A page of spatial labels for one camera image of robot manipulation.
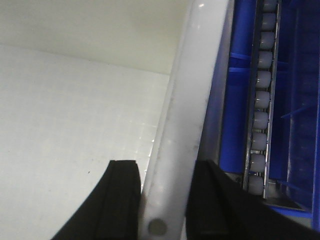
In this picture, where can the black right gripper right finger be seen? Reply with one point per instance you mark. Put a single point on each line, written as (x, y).
(218, 209)

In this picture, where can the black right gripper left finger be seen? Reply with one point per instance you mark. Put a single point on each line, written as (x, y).
(110, 212)

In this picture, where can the white plastic tote box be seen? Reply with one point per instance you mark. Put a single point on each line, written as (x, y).
(85, 82)

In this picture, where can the blue plastic bin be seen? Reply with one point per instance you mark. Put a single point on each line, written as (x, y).
(236, 92)
(294, 131)

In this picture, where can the right grey roller track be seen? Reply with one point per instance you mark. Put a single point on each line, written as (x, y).
(261, 97)

